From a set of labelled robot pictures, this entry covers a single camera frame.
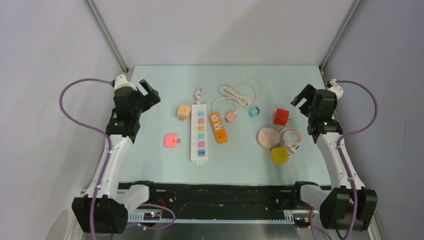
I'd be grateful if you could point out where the red cube socket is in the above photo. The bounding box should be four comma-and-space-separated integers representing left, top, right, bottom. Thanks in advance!
273, 108, 290, 127

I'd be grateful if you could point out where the white multicolour power strip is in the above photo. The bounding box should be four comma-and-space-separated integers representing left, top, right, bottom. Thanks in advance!
189, 104, 209, 164

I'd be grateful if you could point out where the white bundled cable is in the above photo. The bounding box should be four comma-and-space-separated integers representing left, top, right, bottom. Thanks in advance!
220, 86, 253, 108

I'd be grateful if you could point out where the yellow cube socket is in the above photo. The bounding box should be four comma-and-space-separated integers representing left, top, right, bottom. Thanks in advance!
270, 146, 290, 165

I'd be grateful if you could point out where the teal small charger plug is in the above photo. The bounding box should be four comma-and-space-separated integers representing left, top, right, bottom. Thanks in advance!
248, 107, 260, 118

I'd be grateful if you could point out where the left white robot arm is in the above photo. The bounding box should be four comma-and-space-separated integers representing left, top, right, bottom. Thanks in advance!
71, 78, 161, 234

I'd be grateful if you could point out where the pink flat plug adapter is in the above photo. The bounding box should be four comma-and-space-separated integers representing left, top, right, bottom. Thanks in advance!
164, 133, 181, 149

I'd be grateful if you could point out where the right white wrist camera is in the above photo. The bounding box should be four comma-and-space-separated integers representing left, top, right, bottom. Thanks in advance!
326, 78, 344, 100

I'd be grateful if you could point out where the pink round power strip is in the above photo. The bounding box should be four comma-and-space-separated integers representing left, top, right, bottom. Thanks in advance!
257, 127, 281, 150

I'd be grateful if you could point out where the beige dragon cube adapter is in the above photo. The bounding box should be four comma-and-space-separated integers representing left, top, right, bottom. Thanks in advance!
176, 104, 192, 121

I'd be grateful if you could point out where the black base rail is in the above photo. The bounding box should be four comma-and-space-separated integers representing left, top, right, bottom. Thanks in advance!
118, 181, 310, 228

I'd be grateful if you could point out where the salmon pink charger plug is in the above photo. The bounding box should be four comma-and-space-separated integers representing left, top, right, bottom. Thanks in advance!
225, 111, 237, 123

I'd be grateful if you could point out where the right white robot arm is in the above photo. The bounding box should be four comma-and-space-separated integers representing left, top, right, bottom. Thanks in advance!
290, 82, 378, 234

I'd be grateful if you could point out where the white strip cord bundle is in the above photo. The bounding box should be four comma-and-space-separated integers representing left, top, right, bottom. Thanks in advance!
193, 87, 204, 106

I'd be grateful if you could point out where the orange power strip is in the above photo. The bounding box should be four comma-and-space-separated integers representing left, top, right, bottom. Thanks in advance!
209, 112, 228, 144

